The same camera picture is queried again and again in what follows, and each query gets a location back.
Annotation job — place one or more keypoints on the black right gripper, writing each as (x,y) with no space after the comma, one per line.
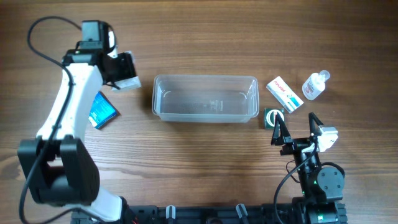
(294,144)

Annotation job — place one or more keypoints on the white Panadol box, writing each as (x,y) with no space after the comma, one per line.
(284,94)

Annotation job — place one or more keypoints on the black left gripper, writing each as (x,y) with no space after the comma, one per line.
(127,67)

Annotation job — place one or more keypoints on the white medicine box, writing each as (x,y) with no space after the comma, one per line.
(127,84)

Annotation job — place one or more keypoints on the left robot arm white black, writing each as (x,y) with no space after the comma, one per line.
(58,169)

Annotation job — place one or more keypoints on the clear plastic container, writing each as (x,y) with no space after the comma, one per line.
(205,98)

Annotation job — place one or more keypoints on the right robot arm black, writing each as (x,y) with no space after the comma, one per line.
(321,184)

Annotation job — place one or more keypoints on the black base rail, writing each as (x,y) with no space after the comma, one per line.
(240,214)

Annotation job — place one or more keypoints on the green round tin box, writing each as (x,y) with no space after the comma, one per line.
(270,115)

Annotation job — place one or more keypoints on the blue medicine box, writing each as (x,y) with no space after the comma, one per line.
(101,111)

